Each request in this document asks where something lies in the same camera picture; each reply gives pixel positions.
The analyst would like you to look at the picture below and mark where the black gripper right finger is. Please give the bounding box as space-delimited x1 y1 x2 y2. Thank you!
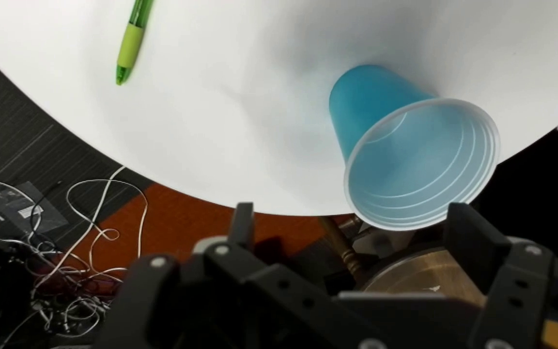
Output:
443 202 558 349

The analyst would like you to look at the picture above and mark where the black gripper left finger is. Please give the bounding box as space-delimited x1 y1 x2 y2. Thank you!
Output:
92 202 371 349

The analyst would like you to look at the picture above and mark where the green pen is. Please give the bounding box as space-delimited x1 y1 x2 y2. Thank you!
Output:
114 0 156 88

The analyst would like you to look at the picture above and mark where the blue plastic cup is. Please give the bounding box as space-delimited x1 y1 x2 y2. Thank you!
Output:
327 63 501 235

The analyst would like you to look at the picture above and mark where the round wooden stool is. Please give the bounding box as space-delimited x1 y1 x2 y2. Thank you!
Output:
319 216 558 349

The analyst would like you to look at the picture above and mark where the black power adapter box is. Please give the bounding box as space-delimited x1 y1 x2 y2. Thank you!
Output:
0 183 69 237

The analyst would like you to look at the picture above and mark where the white tangled cable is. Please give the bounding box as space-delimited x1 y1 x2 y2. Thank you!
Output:
0 163 152 348

